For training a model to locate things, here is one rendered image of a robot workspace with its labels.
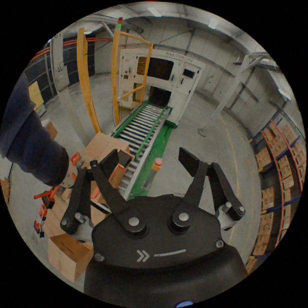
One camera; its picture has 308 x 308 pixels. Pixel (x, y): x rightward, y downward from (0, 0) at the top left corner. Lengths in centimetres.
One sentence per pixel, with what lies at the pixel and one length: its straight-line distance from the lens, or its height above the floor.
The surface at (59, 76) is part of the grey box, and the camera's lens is 144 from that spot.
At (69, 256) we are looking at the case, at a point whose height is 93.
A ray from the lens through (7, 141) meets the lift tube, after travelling 37.
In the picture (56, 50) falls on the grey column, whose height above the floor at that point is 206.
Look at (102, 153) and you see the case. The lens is 85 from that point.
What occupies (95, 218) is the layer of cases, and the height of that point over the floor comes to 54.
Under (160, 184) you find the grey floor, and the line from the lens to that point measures 173.
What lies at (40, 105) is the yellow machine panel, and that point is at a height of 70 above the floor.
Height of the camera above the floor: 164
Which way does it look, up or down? 59 degrees down
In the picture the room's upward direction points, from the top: 19 degrees clockwise
